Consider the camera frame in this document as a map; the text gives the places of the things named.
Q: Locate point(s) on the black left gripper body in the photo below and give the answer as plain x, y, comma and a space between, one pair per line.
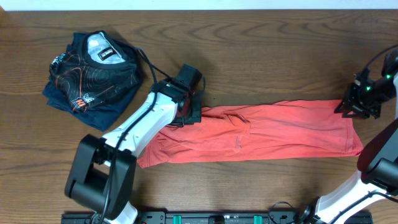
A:
194, 115

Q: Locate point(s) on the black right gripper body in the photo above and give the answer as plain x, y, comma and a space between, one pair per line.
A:
367, 102

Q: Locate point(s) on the red printed t-shirt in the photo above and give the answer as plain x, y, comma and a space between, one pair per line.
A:
283, 130

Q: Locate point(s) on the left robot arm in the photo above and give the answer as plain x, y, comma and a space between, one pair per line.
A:
102, 173

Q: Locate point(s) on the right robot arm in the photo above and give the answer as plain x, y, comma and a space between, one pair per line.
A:
376, 175

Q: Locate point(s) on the folded navy blue garment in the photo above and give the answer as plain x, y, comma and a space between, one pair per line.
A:
100, 117

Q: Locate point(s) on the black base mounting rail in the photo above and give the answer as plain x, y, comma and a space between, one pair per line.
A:
212, 218

